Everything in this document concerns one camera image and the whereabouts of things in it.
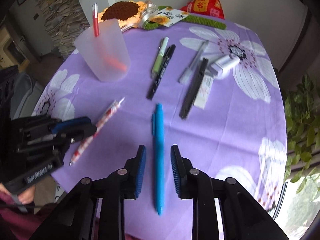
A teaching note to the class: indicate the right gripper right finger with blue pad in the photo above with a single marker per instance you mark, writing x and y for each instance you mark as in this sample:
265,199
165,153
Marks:
180,168

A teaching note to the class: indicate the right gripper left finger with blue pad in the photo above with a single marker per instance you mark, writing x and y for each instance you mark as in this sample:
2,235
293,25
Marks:
135,172

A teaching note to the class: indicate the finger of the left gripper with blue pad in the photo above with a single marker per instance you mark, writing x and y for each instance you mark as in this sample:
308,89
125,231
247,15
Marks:
77,133
71,123

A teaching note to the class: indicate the red white patterned pen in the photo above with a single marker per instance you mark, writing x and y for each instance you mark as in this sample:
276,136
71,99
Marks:
112,109

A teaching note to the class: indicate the blue pen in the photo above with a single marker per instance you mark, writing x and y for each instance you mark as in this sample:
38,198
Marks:
158,151

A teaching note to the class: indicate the black ruler case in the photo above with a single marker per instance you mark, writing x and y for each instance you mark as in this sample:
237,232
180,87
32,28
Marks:
193,89

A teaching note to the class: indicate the white eraser box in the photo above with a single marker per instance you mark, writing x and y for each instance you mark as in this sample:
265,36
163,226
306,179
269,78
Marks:
204,92

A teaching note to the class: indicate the clear grey pen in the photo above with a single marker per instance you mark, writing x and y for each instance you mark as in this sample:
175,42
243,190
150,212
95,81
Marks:
189,71

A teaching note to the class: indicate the black marker pen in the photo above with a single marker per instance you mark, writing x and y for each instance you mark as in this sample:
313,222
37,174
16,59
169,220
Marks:
155,84

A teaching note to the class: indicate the green white pen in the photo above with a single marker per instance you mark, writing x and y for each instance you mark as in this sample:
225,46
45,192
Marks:
159,57

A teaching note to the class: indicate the pink sleeve forearm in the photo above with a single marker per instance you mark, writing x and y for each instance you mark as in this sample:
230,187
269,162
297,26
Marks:
21,224

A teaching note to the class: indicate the left hand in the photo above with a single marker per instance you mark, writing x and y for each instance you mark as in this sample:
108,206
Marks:
26,197

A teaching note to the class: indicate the frosted plastic cup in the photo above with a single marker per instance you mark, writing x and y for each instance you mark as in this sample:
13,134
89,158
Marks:
86,45

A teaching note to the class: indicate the purple floral tablecloth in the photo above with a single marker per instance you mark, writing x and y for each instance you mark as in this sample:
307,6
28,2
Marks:
240,133

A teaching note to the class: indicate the stack of papers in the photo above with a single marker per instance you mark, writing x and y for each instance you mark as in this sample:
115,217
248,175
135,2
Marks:
64,21

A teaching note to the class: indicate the green crocheted stem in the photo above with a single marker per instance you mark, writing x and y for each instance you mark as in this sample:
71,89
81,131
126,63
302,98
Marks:
190,19

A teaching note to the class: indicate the crocheted sunflower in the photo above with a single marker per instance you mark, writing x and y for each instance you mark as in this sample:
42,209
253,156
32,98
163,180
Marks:
126,12

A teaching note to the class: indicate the sunflower greeting card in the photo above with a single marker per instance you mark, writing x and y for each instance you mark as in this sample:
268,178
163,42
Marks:
168,17

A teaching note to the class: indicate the green potted plant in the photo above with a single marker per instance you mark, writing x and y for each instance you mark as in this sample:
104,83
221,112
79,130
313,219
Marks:
302,127

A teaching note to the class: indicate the red triangular pouch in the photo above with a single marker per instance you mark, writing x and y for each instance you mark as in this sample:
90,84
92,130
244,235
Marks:
205,7

